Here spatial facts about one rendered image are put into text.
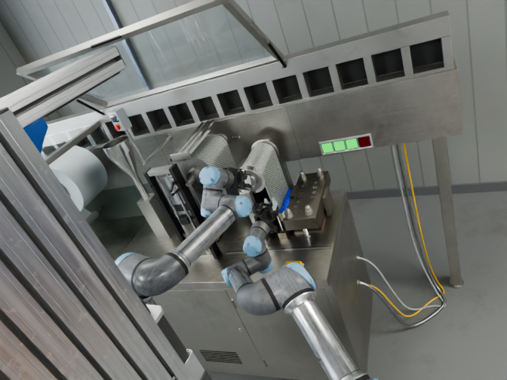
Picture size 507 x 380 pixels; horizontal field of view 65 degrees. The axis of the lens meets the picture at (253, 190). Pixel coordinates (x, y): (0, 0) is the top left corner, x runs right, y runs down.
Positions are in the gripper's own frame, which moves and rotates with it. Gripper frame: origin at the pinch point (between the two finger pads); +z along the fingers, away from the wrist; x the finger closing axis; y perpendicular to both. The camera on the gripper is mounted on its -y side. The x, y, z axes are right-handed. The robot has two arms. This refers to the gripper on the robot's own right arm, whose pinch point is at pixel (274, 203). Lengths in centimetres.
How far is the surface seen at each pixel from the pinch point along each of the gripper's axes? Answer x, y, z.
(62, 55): 65, 91, -6
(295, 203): -7.6, -6.2, 6.2
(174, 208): 43.4, 13.1, -14.6
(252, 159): 5.1, 22.1, 5.4
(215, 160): 23.6, 25.2, 4.8
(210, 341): 53, -69, -29
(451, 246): -74, -75, 46
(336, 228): -25.4, -19.1, 1.3
